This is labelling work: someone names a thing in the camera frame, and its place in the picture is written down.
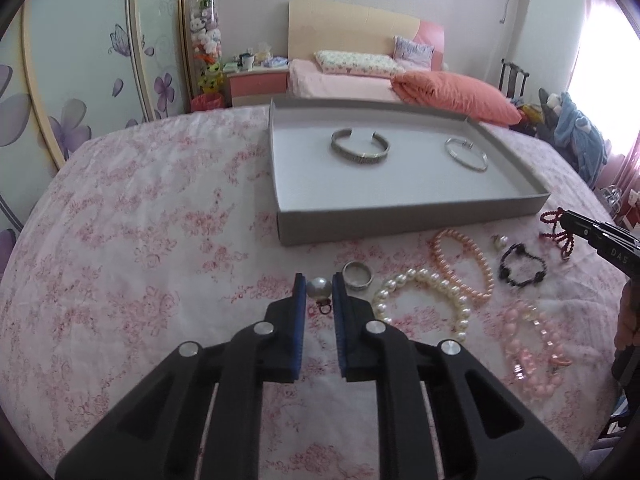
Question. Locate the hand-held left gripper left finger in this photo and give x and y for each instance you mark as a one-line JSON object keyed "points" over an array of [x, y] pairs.
{"points": [[299, 310]]}

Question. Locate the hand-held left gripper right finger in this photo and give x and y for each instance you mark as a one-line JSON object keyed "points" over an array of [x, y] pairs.
{"points": [[339, 310]]}

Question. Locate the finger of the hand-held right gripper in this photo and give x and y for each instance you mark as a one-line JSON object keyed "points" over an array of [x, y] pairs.
{"points": [[585, 230]]}

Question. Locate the large pearl pendant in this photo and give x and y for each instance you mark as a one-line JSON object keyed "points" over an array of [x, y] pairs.
{"points": [[317, 287]]}

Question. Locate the grey cardboard tray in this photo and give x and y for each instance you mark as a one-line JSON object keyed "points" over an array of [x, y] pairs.
{"points": [[400, 190]]}

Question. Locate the person's right hand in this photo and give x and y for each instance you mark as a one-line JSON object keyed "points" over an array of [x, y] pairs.
{"points": [[630, 315]]}

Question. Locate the small pearl earring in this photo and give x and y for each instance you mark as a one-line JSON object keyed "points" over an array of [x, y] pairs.
{"points": [[500, 241]]}

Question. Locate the blue plush garment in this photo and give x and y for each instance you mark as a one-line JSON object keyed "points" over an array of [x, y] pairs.
{"points": [[582, 135]]}

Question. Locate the grey swivel chair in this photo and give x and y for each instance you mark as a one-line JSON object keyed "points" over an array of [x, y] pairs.
{"points": [[546, 120]]}

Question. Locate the thin silver bangle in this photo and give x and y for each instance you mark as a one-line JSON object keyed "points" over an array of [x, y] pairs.
{"points": [[481, 167]]}

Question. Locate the dark wooden chair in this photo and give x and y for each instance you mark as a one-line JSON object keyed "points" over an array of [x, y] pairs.
{"points": [[515, 80]]}

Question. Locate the folded orange quilt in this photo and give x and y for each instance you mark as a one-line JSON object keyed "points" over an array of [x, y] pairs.
{"points": [[450, 92]]}

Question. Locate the pink curtain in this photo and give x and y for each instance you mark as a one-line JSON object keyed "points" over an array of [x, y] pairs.
{"points": [[600, 20]]}

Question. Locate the pink bed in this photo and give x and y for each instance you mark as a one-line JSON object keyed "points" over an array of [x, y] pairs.
{"points": [[340, 85]]}

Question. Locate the red trash bin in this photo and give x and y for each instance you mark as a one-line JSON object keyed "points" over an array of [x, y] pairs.
{"points": [[206, 102]]}

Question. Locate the pink and cream nightstand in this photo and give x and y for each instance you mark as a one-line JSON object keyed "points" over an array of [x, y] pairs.
{"points": [[257, 85]]}

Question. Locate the purple pillow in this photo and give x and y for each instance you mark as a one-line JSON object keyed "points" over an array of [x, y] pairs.
{"points": [[412, 52]]}

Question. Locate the floral pillow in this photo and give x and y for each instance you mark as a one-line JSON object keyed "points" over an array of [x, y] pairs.
{"points": [[355, 62]]}

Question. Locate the white mug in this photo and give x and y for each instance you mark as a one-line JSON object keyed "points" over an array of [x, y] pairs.
{"points": [[247, 61]]}

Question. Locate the cream and pink headboard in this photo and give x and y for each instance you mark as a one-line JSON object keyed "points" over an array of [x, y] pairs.
{"points": [[350, 25]]}

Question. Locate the plush toy display tube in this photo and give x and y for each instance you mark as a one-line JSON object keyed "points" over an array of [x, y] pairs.
{"points": [[206, 35]]}

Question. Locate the floral sliding door wardrobe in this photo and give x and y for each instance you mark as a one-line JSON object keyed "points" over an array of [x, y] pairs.
{"points": [[75, 85]]}

